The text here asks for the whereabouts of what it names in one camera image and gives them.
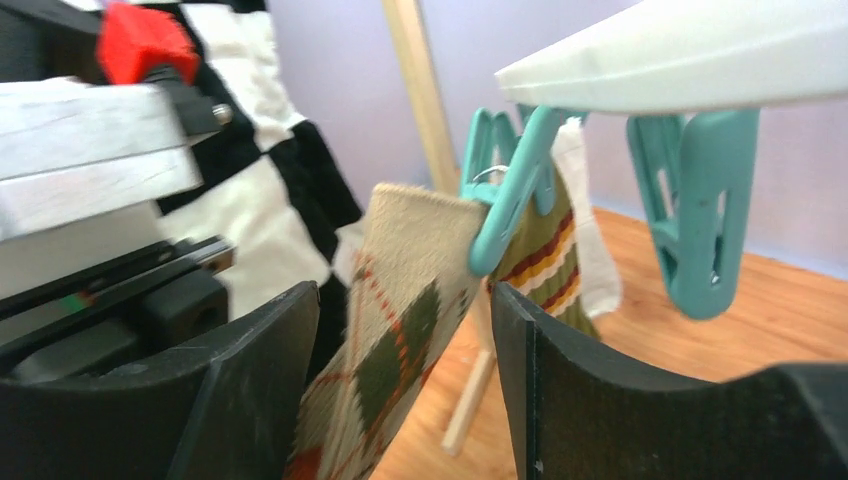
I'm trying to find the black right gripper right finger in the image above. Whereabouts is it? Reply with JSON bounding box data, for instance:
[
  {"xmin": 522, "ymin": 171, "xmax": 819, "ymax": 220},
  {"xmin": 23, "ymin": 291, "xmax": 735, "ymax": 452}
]
[{"xmin": 491, "ymin": 283, "xmax": 847, "ymax": 479}]

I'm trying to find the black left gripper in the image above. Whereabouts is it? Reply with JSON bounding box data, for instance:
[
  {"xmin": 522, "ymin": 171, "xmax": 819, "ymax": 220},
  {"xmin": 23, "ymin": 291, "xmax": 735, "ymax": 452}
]
[{"xmin": 1, "ymin": 236, "xmax": 235, "ymax": 383}]

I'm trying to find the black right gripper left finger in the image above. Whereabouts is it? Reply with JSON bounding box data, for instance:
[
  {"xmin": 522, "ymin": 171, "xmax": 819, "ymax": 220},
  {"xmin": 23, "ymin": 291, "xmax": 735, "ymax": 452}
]
[{"xmin": 1, "ymin": 282, "xmax": 319, "ymax": 479}]

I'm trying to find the white sock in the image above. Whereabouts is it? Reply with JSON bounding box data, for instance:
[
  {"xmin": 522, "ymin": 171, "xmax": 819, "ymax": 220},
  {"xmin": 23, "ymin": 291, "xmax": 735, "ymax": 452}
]
[{"xmin": 551, "ymin": 117, "xmax": 623, "ymax": 320}]

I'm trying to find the white round clip hanger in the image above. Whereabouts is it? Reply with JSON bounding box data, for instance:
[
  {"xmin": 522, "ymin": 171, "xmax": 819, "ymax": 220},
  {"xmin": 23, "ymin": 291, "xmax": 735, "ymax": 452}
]
[{"xmin": 496, "ymin": 0, "xmax": 847, "ymax": 114}]

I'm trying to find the black white checkered blanket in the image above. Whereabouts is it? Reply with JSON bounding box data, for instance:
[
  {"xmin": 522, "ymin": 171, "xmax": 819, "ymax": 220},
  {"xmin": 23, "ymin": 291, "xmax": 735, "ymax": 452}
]
[{"xmin": 153, "ymin": 1, "xmax": 362, "ymax": 378}]

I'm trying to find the teal clothes peg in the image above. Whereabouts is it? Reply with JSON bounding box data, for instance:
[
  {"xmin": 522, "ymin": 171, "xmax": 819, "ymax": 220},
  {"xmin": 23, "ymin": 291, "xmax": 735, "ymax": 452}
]
[
  {"xmin": 459, "ymin": 105, "xmax": 586, "ymax": 277},
  {"xmin": 626, "ymin": 109, "xmax": 760, "ymax": 320}
]

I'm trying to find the wooden drying rack frame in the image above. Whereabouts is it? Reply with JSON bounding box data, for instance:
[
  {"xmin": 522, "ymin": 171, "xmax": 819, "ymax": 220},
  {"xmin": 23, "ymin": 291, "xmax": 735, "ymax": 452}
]
[{"xmin": 382, "ymin": 0, "xmax": 496, "ymax": 456}]

